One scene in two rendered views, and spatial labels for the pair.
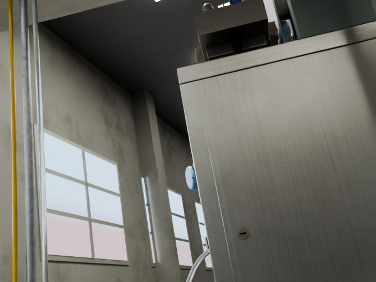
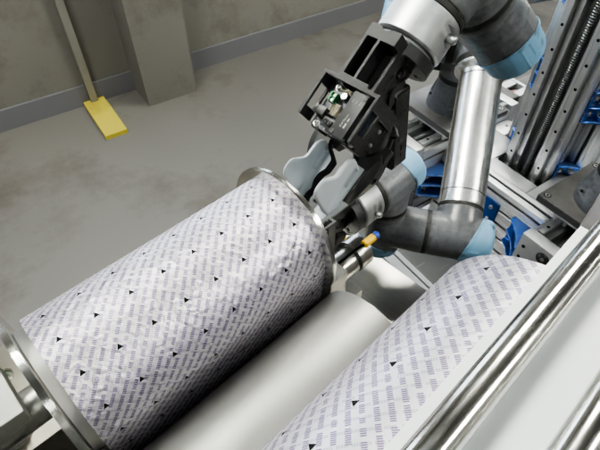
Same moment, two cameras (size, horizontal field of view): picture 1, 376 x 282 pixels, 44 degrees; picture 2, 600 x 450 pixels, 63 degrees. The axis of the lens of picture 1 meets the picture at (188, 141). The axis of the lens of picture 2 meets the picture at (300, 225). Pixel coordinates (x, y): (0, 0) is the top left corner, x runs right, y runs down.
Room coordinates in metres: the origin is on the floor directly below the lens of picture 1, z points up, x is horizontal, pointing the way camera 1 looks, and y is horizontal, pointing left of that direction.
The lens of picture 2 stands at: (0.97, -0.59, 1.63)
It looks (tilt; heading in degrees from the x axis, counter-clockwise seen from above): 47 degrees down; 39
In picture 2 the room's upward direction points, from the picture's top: straight up
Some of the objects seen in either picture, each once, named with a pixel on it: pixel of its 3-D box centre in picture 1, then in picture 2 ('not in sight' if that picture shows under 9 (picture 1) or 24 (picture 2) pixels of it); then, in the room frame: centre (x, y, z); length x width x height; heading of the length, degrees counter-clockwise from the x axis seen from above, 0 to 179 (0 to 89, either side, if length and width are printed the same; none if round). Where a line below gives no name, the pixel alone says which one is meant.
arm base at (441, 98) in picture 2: not in sight; (456, 87); (2.20, -0.16, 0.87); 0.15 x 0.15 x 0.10
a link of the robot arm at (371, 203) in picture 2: not in sight; (356, 204); (1.43, -0.33, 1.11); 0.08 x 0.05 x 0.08; 83
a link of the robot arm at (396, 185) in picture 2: not in sight; (388, 180); (1.50, -0.33, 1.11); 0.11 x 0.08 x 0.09; 173
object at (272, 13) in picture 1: (271, 20); not in sight; (1.11, -0.29, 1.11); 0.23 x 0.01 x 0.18; 173
